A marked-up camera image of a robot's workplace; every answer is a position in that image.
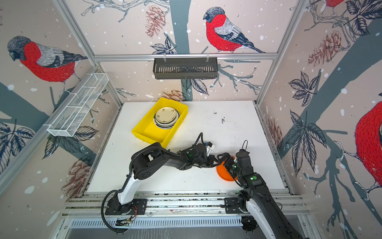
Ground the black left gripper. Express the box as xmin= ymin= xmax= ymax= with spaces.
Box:
xmin=193 ymin=155 xmax=222 ymax=169

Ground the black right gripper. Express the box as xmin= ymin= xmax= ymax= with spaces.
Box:
xmin=218 ymin=151 xmax=244 ymax=178

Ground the orange plate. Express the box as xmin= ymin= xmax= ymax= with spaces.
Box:
xmin=216 ymin=156 xmax=237 ymax=182

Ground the cream plate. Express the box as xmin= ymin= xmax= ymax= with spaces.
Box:
xmin=154 ymin=107 xmax=179 ymax=125

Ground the yellow plastic bin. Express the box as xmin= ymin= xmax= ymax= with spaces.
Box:
xmin=132 ymin=98 xmax=188 ymax=147

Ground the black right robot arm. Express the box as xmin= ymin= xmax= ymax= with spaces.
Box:
xmin=218 ymin=149 xmax=303 ymax=239

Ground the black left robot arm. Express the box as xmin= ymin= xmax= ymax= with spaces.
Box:
xmin=101 ymin=142 xmax=220 ymax=216

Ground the black hanging basket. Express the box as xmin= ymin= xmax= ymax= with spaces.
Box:
xmin=153 ymin=57 xmax=218 ymax=80

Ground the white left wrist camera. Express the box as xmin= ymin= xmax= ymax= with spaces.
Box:
xmin=205 ymin=142 xmax=215 ymax=156

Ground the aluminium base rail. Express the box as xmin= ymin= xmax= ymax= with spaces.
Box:
xmin=64 ymin=191 xmax=308 ymax=229

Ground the white wire mesh basket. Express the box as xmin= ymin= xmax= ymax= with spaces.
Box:
xmin=47 ymin=73 xmax=109 ymax=137

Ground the aluminium frame post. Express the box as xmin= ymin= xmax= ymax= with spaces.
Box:
xmin=256 ymin=0 xmax=308 ymax=106

